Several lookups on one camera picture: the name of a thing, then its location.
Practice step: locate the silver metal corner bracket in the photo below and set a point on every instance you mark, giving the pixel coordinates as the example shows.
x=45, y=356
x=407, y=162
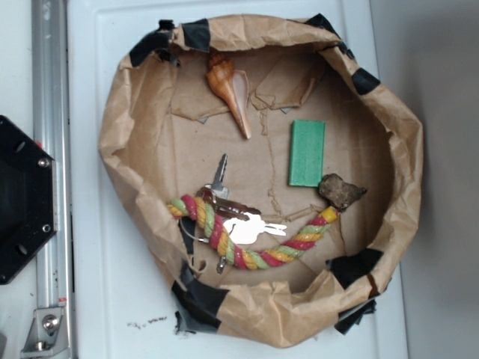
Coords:
x=48, y=336

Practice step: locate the silver key with grey head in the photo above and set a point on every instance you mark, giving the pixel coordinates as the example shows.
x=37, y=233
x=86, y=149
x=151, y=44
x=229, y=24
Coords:
x=217, y=186

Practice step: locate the brown paper bag bin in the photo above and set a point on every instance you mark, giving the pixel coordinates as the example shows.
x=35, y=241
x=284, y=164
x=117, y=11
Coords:
x=164, y=132

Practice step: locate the orange spiral sea shell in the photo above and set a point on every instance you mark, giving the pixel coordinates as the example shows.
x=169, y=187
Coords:
x=231, y=85

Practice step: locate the silver aluminium extrusion rail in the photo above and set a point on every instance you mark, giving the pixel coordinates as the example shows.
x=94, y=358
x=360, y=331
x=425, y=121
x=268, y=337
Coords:
x=55, y=297

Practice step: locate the green rectangular block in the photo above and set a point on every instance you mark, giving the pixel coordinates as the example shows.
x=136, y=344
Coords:
x=306, y=153

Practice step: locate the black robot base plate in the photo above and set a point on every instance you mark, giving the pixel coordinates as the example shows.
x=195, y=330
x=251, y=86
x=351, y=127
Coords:
x=27, y=199

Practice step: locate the shiny white silver key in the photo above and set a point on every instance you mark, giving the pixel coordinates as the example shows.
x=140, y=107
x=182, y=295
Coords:
x=246, y=232

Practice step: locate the brown rough rock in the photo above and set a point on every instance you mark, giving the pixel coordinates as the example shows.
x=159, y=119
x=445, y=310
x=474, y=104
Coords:
x=338, y=193

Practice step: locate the white plastic tray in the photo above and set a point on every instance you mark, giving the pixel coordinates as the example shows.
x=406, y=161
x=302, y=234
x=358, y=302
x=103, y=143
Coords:
x=124, y=307

